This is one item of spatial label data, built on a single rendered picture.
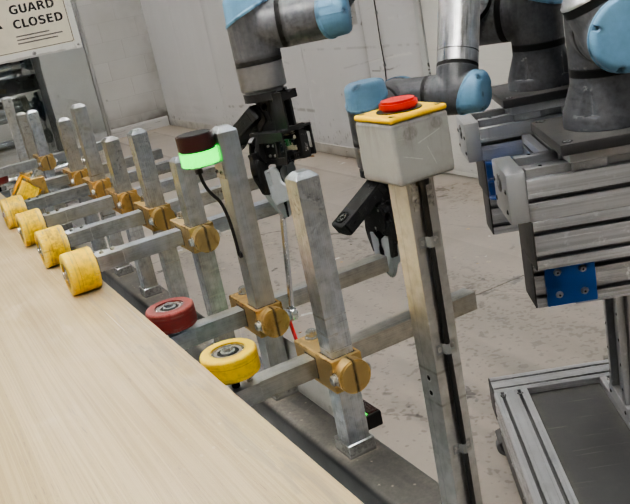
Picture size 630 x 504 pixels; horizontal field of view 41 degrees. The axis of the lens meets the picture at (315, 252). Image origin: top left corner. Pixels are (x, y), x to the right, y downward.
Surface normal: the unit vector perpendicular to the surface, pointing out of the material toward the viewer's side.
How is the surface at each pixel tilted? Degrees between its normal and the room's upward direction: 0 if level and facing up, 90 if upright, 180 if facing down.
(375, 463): 0
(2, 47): 90
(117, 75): 90
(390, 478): 0
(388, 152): 90
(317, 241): 90
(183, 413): 0
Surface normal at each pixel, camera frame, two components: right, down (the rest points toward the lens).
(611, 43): -0.02, 0.43
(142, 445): -0.19, -0.93
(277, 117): -0.64, 0.34
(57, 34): 0.48, 0.18
